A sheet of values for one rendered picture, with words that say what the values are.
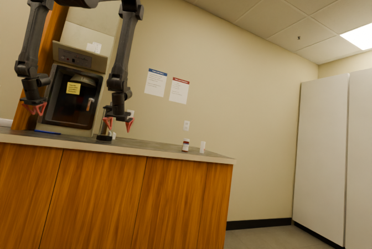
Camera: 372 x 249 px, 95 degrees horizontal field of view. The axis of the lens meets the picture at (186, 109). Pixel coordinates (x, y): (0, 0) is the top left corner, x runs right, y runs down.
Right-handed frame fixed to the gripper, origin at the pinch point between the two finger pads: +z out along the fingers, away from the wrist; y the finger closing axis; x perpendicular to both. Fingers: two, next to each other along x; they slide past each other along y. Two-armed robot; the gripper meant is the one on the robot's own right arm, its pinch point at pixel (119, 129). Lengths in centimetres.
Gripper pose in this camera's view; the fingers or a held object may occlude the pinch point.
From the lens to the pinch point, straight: 96.2
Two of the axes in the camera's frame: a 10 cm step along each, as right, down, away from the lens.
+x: -1.4, 3.3, -9.4
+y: -9.9, -1.4, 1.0
